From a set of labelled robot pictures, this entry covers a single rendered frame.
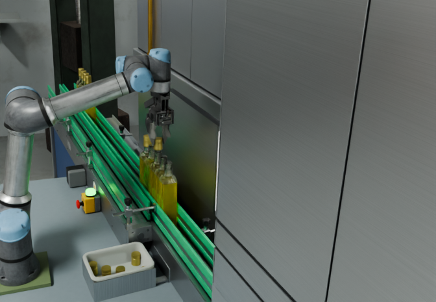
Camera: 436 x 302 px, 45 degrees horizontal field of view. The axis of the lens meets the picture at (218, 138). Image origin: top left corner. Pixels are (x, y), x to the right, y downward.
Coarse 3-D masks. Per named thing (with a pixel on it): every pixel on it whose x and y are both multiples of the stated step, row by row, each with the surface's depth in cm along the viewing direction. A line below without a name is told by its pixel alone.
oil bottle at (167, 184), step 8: (160, 176) 194; (168, 176) 192; (160, 184) 194; (168, 184) 192; (176, 184) 193; (160, 192) 195; (168, 192) 193; (176, 192) 195; (160, 200) 196; (168, 200) 194; (176, 200) 196; (168, 208) 195; (168, 216) 196
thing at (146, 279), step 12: (156, 252) 197; (84, 264) 184; (84, 276) 187; (132, 276) 180; (144, 276) 182; (168, 276) 188; (96, 288) 175; (108, 288) 177; (120, 288) 179; (132, 288) 182; (144, 288) 184; (96, 300) 176
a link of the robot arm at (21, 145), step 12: (12, 96) 171; (24, 96) 169; (36, 96) 175; (12, 132) 176; (12, 144) 178; (24, 144) 179; (12, 156) 179; (24, 156) 180; (12, 168) 181; (24, 168) 182; (12, 180) 183; (24, 180) 184; (0, 192) 188; (12, 192) 184; (24, 192) 187; (0, 204) 185; (12, 204) 184; (24, 204) 187
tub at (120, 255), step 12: (96, 252) 189; (108, 252) 191; (120, 252) 193; (144, 252) 190; (108, 264) 192; (120, 264) 194; (144, 264) 191; (96, 276) 187; (108, 276) 176; (120, 276) 177
